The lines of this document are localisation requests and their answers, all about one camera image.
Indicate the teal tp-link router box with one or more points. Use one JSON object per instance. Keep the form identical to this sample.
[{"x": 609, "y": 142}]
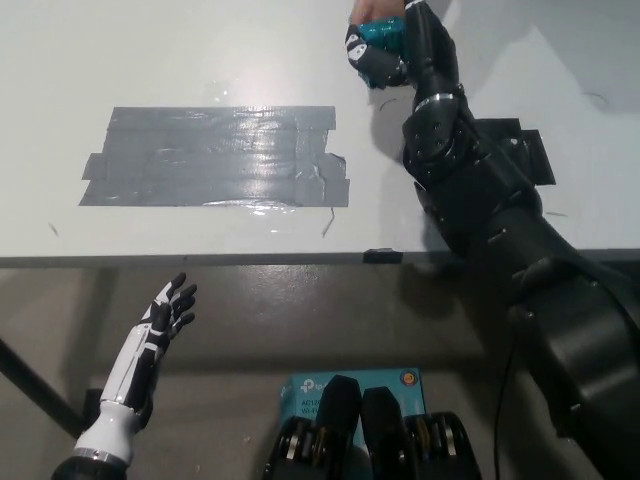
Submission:
[{"x": 305, "y": 395}]

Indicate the small black tape piece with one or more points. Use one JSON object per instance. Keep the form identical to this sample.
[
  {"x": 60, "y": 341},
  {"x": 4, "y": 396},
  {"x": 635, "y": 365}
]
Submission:
[{"x": 382, "y": 255}]

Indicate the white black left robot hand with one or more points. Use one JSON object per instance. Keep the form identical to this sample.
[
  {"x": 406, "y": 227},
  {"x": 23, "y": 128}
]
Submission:
[{"x": 155, "y": 330}]

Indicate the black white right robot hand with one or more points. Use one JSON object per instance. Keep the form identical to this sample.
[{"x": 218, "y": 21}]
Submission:
[{"x": 430, "y": 45}]

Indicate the black tape square mark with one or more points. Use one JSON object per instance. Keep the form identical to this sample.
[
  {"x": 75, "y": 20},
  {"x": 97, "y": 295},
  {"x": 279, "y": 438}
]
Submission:
[{"x": 537, "y": 155}]

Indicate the bare person hand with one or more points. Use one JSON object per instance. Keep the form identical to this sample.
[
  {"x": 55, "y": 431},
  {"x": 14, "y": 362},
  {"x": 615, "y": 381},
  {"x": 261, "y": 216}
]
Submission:
[{"x": 375, "y": 9}]

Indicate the black metal table leg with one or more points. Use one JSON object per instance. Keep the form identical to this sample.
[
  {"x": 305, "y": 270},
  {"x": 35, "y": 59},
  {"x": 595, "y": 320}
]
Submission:
[{"x": 35, "y": 385}]

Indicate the teal rubik's cube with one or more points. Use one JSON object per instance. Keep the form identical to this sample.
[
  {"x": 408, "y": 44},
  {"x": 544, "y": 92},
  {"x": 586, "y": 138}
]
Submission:
[{"x": 387, "y": 32}]

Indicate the grey duct tape patch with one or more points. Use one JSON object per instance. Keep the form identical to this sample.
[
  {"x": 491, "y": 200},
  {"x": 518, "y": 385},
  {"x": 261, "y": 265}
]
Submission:
[{"x": 215, "y": 155}]

